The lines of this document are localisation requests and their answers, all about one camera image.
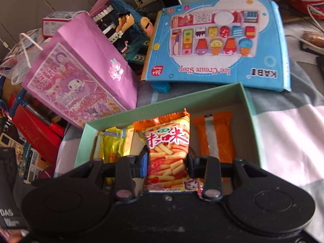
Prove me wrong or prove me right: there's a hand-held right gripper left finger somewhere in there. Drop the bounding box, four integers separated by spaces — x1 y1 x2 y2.
84 151 149 201

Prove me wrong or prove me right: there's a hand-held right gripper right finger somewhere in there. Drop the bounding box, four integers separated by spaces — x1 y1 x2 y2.
187 154 254 201

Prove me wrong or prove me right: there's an orange fries snack packet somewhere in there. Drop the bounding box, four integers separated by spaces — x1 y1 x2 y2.
133 108 204 193

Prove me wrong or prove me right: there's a pale green cardboard box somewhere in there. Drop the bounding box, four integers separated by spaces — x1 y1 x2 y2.
77 81 267 173

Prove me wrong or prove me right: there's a toy kitchen box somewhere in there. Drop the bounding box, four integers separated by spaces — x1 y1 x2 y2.
0 121 55 184

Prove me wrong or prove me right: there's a yellow blue-edged snack packet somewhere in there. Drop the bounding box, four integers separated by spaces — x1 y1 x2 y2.
102 127 137 186

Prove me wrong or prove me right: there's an orange silver-striped wafer packet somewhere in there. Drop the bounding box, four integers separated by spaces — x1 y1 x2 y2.
192 111 238 164

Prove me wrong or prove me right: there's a large red box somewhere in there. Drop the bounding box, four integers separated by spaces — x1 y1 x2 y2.
11 104 65 166

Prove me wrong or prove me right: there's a red plastic tube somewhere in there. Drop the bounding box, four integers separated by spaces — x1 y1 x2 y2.
49 121 66 137

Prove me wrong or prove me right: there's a small blue plastic block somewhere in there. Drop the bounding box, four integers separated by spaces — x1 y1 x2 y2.
155 82 172 94

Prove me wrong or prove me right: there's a clear plastic bag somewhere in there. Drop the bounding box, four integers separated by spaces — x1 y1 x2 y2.
0 28 52 86

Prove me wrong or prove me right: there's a pink cartoon gift bag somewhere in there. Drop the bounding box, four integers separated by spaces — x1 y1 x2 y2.
20 13 138 131

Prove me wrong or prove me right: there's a blue toy shop box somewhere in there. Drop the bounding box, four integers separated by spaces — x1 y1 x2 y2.
140 0 291 93

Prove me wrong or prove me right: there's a black flat item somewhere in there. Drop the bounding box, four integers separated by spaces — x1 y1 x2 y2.
300 42 324 56

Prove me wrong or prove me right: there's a white and red car box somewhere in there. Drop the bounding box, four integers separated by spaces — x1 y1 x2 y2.
42 11 80 37

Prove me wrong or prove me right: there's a brown wrapped item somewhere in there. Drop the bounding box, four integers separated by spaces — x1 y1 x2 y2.
302 31 324 45

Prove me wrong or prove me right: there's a blue plastic toy handle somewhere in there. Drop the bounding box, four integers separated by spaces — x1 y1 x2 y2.
7 88 28 118

